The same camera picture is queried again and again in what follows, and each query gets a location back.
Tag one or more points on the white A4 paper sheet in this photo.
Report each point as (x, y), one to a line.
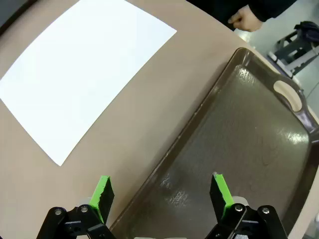
(82, 74)

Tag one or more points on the brown plastic serving tray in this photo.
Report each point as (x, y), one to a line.
(236, 149)

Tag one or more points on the person's left hand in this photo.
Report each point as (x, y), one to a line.
(246, 20)

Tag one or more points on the person's left forearm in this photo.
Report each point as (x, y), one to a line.
(274, 10)

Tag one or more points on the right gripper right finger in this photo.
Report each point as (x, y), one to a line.
(221, 196)

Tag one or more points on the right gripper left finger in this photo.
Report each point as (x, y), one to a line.
(97, 199)

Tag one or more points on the person in black sweater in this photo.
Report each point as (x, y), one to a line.
(211, 7)

